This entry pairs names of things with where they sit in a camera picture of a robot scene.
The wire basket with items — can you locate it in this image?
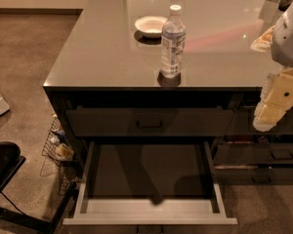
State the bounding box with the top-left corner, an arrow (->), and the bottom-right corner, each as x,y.
40,115 -> 78,196

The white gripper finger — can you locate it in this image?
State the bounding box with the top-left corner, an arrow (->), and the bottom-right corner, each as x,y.
253,73 -> 277,132

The grey drawer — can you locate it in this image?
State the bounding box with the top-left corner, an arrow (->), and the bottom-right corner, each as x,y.
66,108 -> 233,137
63,142 -> 237,234

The dark kitchen counter cabinet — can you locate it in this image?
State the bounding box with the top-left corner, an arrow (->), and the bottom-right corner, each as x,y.
44,0 -> 293,170

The top right drawer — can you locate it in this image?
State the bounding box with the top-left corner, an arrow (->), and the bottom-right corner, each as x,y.
227,107 -> 293,135

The black chair base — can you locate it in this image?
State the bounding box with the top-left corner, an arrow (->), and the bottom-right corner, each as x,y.
0,141 -> 78,234

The clear plastic water bottle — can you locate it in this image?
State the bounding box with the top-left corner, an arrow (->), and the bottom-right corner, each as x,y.
160,5 -> 187,78

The white bowl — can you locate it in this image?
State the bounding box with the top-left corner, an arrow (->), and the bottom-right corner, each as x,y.
135,16 -> 167,38

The bottom right drawer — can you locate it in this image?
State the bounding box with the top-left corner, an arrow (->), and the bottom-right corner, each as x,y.
216,167 -> 293,185

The middle right drawer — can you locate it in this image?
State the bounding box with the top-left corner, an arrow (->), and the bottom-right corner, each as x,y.
213,143 -> 293,165

